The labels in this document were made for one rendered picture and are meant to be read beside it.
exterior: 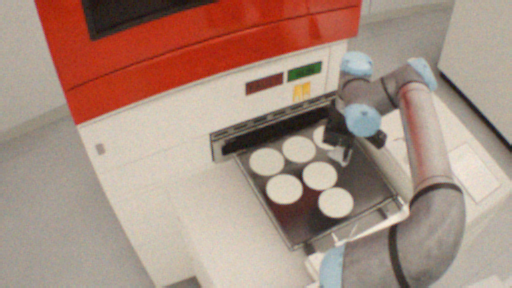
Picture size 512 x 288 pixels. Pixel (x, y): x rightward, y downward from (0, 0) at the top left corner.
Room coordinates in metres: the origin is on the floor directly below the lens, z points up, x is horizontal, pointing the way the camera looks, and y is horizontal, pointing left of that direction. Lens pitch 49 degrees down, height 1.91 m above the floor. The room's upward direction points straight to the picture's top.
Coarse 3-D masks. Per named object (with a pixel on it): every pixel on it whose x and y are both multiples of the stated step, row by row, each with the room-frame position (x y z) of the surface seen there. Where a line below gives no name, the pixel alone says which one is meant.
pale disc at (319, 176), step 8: (312, 168) 0.78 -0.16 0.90; (320, 168) 0.78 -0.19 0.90; (328, 168) 0.77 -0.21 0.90; (304, 176) 0.75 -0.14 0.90; (312, 176) 0.75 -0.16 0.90; (320, 176) 0.75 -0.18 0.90; (328, 176) 0.75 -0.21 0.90; (336, 176) 0.74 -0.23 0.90; (312, 184) 0.72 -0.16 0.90; (320, 184) 0.72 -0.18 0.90; (328, 184) 0.72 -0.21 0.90
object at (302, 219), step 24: (264, 144) 0.87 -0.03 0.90; (288, 168) 0.78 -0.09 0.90; (336, 168) 0.78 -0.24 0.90; (360, 168) 0.77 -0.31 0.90; (264, 192) 0.69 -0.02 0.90; (312, 192) 0.69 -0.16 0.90; (360, 192) 0.69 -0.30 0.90; (384, 192) 0.68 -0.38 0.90; (288, 216) 0.61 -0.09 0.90; (312, 216) 0.61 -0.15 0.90
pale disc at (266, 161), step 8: (256, 152) 0.84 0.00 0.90; (264, 152) 0.84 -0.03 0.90; (272, 152) 0.84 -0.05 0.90; (256, 160) 0.81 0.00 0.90; (264, 160) 0.81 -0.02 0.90; (272, 160) 0.81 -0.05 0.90; (280, 160) 0.81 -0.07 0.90; (256, 168) 0.78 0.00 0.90; (264, 168) 0.78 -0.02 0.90; (272, 168) 0.78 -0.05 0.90; (280, 168) 0.78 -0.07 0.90
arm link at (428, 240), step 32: (416, 64) 0.63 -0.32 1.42; (416, 96) 0.54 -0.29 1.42; (416, 128) 0.46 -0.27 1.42; (416, 160) 0.39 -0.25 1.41; (448, 160) 0.38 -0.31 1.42; (416, 192) 0.32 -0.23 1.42; (448, 192) 0.30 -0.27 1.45; (416, 224) 0.26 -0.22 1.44; (448, 224) 0.25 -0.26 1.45; (416, 256) 0.22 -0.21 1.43; (448, 256) 0.21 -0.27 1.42
